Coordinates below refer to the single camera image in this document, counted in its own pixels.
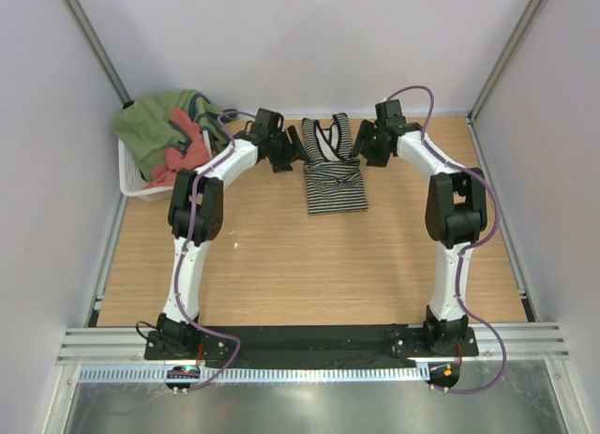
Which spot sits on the slotted grey cable duct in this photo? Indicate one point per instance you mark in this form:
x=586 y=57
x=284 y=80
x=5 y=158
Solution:
x=190 y=374

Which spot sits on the green tank top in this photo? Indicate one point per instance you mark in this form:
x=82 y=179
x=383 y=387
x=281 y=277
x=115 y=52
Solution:
x=143 y=125

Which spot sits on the black white striped tank top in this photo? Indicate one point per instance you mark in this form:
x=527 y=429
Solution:
x=333 y=179

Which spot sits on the salmon red tank top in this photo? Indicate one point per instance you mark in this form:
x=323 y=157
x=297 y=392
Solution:
x=190 y=153

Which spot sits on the aluminium frame rail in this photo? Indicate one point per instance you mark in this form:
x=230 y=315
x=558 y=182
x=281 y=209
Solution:
x=122 y=345

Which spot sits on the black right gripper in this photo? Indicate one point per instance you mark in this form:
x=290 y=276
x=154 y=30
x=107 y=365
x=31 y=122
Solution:
x=367 y=129

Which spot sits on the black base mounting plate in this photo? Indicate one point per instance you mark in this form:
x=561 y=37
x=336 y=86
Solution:
x=304 y=345

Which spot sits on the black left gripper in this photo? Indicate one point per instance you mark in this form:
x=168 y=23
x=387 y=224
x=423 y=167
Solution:
x=296 y=150

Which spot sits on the white plastic basket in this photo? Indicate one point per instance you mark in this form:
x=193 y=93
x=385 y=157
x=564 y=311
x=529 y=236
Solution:
x=131 y=181

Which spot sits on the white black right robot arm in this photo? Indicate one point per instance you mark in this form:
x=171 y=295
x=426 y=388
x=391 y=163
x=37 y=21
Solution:
x=455 y=216

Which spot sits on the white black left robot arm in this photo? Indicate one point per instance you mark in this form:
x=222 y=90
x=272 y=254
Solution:
x=196 y=215

